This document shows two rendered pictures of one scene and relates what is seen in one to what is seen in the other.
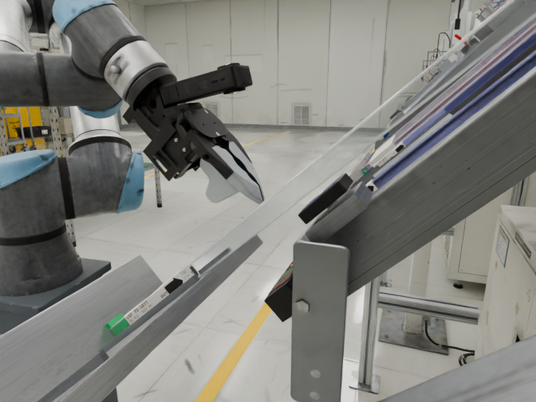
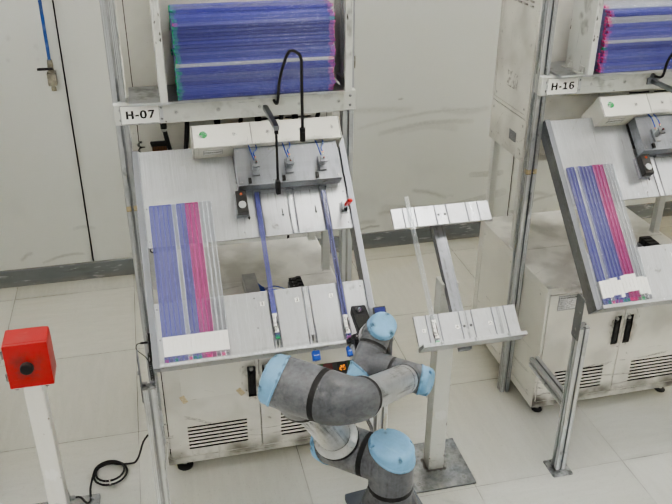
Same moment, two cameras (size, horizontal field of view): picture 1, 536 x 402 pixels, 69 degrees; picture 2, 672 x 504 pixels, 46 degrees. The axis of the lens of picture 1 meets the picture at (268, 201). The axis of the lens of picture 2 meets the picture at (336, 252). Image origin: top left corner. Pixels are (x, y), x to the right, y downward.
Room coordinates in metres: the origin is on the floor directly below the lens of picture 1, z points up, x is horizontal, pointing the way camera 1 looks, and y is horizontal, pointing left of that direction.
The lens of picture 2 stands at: (1.63, 1.63, 2.11)
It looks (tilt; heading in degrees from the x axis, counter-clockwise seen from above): 27 degrees down; 236
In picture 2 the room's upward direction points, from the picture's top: straight up
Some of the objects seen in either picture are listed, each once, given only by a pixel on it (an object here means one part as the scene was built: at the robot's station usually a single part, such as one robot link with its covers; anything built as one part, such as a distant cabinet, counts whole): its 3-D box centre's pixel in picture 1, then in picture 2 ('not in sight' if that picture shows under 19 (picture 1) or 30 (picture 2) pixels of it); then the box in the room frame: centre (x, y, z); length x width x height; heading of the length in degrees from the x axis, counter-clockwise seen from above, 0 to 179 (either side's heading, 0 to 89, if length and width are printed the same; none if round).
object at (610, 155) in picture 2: not in sight; (616, 255); (-0.84, -0.08, 0.65); 1.01 x 0.73 x 1.29; 70
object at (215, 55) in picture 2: not in sight; (253, 48); (0.46, -0.61, 1.52); 0.51 x 0.13 x 0.27; 160
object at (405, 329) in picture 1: (423, 234); (45, 437); (1.31, -0.56, 0.39); 0.24 x 0.24 x 0.78; 70
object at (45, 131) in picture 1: (34, 132); not in sight; (5.98, 3.55, 0.29); 0.40 x 0.30 x 0.14; 160
